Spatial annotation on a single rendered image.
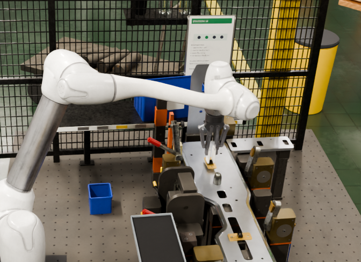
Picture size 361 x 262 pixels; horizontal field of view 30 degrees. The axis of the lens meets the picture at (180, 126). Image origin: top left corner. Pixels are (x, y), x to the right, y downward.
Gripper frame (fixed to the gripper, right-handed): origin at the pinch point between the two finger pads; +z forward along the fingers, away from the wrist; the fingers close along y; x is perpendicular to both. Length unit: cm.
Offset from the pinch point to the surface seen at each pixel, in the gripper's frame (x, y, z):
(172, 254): -71, -30, -11
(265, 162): -6.9, 21.3, 1.0
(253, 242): -50, 4, 5
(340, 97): 239, 178, 106
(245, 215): -34.3, 5.6, 5.4
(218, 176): -13.9, 0.0, 1.4
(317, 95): 212, 144, 88
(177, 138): -1.8, -15.2, -9.6
